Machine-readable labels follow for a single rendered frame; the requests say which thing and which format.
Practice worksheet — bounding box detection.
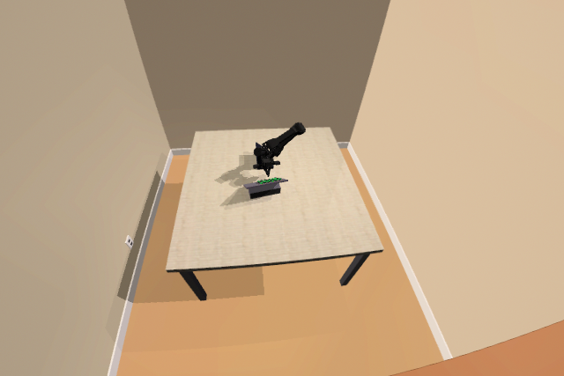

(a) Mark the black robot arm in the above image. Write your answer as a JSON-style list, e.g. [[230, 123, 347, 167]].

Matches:
[[254, 122, 306, 166]]

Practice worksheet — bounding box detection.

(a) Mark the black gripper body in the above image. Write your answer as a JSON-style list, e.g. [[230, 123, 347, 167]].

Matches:
[[253, 154, 280, 169]]

